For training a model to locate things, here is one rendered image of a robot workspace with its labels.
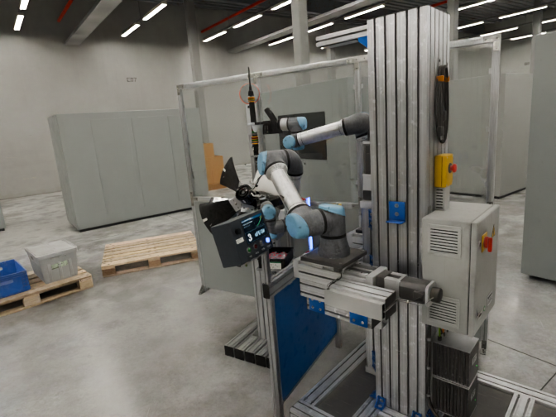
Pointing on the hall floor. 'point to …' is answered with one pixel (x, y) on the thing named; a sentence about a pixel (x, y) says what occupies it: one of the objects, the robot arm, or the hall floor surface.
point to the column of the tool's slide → (251, 144)
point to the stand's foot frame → (249, 347)
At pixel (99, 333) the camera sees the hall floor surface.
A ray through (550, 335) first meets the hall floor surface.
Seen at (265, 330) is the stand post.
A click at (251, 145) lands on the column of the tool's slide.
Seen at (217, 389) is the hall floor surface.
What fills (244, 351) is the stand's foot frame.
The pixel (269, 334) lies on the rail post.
